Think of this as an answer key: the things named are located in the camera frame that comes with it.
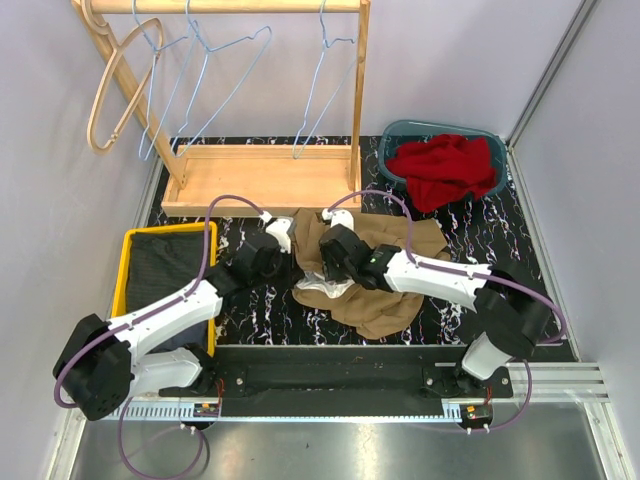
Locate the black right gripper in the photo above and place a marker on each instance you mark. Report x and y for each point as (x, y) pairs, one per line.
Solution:
(328, 269)

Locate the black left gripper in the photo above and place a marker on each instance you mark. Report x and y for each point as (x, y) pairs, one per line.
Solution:
(293, 271)

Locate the tan brown skirt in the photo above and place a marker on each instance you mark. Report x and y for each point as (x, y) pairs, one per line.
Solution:
(373, 307)

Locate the blue wire hanger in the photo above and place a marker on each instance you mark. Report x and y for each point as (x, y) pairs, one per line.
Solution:
(159, 104)
(309, 125)
(226, 63)

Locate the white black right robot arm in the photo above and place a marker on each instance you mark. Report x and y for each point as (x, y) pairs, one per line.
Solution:
(508, 319)

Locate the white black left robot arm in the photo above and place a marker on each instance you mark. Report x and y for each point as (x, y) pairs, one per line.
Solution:
(106, 362)

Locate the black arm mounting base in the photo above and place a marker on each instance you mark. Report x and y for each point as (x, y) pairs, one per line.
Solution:
(349, 383)

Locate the black marble pattern mat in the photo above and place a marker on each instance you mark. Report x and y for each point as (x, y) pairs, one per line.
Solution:
(491, 230)

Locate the dark grey folded clothes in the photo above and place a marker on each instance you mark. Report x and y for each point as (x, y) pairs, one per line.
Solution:
(159, 265)

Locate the wooden clothes rack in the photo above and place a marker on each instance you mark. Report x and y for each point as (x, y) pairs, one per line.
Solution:
(279, 182)

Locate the yellow plastic crate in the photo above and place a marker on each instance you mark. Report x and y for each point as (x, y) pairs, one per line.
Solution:
(209, 251)

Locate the red cloth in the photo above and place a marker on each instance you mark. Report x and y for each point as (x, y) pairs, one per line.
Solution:
(445, 169)

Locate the teal plastic basin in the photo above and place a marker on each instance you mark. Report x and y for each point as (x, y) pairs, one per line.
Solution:
(403, 131)

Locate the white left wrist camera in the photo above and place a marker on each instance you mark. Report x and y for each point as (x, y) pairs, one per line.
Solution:
(281, 228)

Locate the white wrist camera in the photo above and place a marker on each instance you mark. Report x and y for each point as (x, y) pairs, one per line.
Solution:
(337, 217)
(281, 228)

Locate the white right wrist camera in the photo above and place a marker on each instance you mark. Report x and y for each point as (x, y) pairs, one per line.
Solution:
(337, 217)

